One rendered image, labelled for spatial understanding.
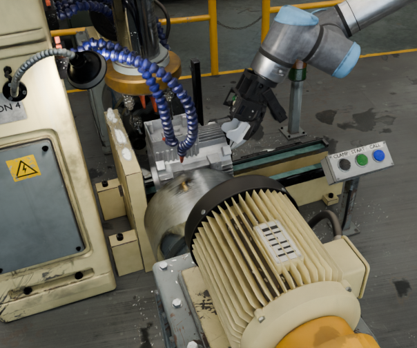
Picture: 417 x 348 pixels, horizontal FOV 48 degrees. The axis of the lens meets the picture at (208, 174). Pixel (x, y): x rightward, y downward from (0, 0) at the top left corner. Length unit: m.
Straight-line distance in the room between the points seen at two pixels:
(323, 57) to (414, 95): 1.04
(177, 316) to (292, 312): 0.27
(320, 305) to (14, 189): 0.67
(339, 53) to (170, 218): 0.54
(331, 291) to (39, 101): 0.61
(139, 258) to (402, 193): 0.85
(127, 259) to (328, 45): 0.73
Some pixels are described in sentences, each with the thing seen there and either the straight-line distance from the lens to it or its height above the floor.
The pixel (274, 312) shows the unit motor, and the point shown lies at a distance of 0.56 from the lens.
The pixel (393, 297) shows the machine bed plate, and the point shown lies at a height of 0.80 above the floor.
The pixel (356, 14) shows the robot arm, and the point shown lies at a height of 1.37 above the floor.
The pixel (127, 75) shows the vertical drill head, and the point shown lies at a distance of 1.06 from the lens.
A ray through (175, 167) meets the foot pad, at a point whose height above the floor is 1.07.
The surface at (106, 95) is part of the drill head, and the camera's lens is 1.49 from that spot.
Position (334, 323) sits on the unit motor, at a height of 1.33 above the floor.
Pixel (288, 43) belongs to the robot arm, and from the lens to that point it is 1.10.
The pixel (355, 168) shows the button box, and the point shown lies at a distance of 1.23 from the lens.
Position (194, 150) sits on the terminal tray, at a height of 1.09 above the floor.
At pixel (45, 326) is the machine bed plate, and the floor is 0.80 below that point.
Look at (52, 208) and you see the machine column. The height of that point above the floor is 1.13.
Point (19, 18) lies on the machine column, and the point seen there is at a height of 1.54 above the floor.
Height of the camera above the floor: 1.80
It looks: 39 degrees down
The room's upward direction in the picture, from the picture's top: 3 degrees counter-clockwise
